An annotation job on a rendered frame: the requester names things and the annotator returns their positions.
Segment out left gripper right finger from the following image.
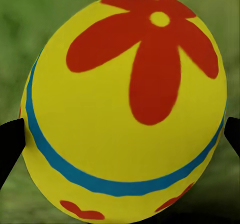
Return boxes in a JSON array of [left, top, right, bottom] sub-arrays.
[[224, 117, 240, 157]]

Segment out easter egg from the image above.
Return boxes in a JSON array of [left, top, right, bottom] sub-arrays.
[[19, 0, 227, 224]]

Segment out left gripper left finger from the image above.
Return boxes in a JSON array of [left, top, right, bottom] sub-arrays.
[[0, 118, 26, 189]]

